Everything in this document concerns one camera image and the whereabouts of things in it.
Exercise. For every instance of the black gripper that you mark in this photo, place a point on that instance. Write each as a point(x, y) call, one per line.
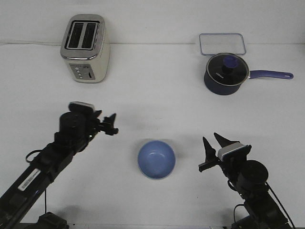
point(243, 174)
point(76, 128)

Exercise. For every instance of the blue bowl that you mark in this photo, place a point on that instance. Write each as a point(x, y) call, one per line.
point(156, 159)

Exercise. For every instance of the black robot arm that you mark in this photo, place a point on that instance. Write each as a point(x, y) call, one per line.
point(265, 211)
point(29, 186)

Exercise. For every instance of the dark blue saucepan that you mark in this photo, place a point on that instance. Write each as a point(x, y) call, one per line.
point(229, 84)

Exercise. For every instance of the silver two-slot toaster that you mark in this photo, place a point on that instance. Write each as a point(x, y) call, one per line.
point(85, 48)

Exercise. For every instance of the glass pot lid blue knob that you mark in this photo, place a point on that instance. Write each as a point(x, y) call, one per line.
point(227, 63)

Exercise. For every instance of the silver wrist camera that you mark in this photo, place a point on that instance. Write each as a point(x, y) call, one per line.
point(229, 150)
point(81, 106)

